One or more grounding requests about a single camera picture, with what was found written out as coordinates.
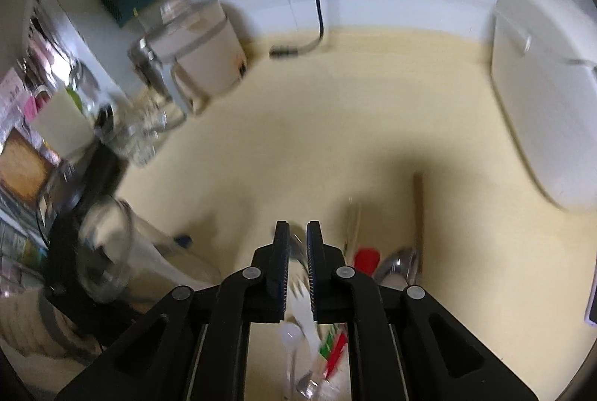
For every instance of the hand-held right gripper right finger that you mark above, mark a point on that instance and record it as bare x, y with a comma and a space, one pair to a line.
313, 275

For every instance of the steel container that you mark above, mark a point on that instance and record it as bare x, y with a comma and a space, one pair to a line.
145, 65

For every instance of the white electric pot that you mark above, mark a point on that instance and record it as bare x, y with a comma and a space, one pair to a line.
205, 56

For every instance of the dark flat device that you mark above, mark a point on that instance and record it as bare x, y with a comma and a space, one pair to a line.
592, 298

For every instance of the white carton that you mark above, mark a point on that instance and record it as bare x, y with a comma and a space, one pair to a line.
63, 121

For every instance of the large white spoon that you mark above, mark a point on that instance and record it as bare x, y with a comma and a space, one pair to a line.
303, 317

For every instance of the white countertop appliance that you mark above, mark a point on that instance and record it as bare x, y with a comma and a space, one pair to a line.
545, 102

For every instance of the wooden spoon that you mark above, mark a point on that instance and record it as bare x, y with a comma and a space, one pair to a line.
418, 224

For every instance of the clear glass cup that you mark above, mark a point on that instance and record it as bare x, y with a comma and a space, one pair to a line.
161, 116
135, 144

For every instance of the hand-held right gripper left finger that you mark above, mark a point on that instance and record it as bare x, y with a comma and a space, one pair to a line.
281, 270

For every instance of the metal spoon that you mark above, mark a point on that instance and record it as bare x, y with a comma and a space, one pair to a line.
396, 266

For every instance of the person's left forearm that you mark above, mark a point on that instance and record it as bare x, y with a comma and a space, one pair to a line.
37, 326

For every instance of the clear glass jar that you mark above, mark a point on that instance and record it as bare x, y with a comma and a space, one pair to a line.
116, 252

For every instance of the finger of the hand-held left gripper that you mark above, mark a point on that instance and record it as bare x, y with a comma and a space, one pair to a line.
184, 241

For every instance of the brown board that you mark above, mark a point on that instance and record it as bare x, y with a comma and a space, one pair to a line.
23, 168

